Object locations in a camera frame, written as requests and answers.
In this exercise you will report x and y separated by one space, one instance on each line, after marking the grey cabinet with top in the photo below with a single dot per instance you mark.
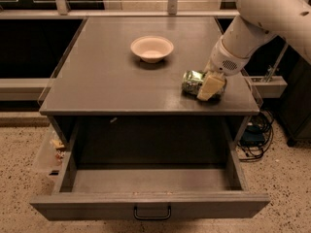
102 77

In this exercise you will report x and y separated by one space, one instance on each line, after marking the grey open top drawer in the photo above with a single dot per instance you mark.
113 165

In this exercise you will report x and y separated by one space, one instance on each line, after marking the clear plastic bin with snacks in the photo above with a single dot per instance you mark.
50 155

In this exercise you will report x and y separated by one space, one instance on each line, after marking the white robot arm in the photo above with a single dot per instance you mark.
258 22

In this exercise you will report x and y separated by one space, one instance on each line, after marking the crushed green can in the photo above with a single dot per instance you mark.
192 82

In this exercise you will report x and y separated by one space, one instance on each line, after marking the black drawer handle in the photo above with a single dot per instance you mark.
152 214

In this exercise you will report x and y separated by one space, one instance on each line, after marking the beige paper bowl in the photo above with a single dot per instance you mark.
151 49

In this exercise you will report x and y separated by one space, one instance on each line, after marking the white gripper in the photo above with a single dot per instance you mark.
224 61

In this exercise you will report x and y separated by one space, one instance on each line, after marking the metal shelf rail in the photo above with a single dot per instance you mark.
80 14

